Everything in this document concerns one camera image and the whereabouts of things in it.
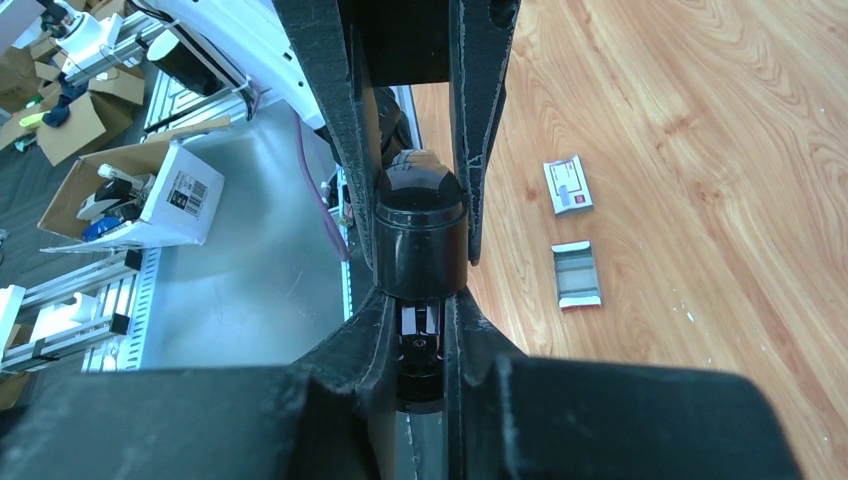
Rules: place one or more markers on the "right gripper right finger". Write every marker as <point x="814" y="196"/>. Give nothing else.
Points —
<point x="513" y="416"/>

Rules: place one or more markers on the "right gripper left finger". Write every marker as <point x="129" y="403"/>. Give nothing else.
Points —
<point x="328" y="415"/>

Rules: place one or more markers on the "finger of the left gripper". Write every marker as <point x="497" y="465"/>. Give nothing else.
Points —
<point x="480" y="41"/>
<point x="327" y="43"/>

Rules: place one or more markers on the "black stapler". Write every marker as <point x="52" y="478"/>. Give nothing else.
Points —
<point x="421" y="247"/>

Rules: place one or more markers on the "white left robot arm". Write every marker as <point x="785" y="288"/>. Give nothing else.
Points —
<point x="405" y="43"/>

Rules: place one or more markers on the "white red staple box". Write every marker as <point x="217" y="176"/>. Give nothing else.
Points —
<point x="568" y="187"/>

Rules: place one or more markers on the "open cardboard box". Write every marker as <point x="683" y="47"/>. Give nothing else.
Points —
<point x="154" y="194"/>

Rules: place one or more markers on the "brown cardboard box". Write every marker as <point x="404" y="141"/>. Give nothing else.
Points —
<point x="65" y="126"/>

